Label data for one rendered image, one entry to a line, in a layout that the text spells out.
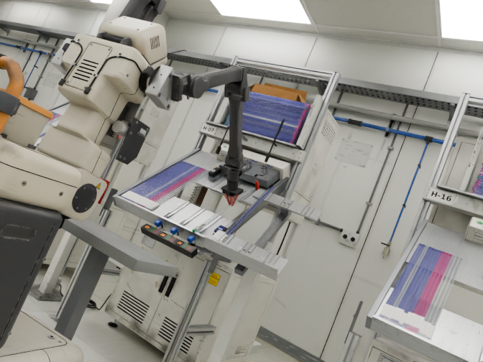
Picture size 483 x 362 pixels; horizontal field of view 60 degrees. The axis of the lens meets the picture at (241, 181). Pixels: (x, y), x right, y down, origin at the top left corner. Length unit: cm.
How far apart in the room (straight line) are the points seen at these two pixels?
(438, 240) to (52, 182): 164
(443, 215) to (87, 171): 171
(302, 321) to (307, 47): 273
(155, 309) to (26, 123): 150
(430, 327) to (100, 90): 139
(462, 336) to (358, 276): 205
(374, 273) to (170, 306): 187
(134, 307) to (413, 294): 153
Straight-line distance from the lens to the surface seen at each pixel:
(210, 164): 260
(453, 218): 235
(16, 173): 107
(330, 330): 375
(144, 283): 255
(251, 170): 240
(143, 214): 224
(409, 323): 169
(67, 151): 148
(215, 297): 227
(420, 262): 195
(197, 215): 214
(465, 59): 421
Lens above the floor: 84
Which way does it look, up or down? 6 degrees up
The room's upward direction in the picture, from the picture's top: 23 degrees clockwise
